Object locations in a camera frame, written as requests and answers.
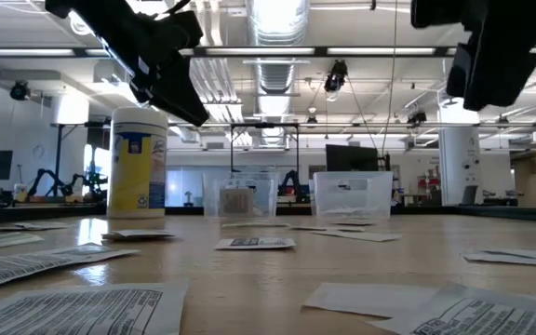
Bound black monitor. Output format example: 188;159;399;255
326;143;380;172

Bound black background robot arms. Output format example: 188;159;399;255
25;167;110;205

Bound clear plastic bin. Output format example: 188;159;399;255
312;170;394;221
201;170;281;221

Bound grey office chair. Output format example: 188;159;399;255
461;184;479;206

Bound black background station frame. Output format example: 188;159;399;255
228;122;302;173

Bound silver ceiling air duct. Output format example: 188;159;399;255
247;0;311;150

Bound green striped bandage wrapper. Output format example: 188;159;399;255
0;232;45;254

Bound white round column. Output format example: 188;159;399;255
437;100;483;207

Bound plain white packet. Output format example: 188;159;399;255
302;283;439;319

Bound white bandage wrapper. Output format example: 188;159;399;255
462;253;536;269
470;248;536;260
312;230;403;243
330;207;376;218
289;225;367;233

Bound yellow disinfecting wipes canister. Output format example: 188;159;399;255
107;106;169;220

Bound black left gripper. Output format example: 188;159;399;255
74;11;209;127

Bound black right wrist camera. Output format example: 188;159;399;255
447;44;473;97

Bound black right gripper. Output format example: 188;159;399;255
463;8;536;112

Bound black ceiling camera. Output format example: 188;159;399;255
407;109;428;127
9;81;31;101

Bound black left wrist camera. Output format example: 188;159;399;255
149;9;204;51

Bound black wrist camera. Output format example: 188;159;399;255
149;9;204;51
447;44;473;97

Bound black overhead camera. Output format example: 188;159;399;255
323;59;349;94

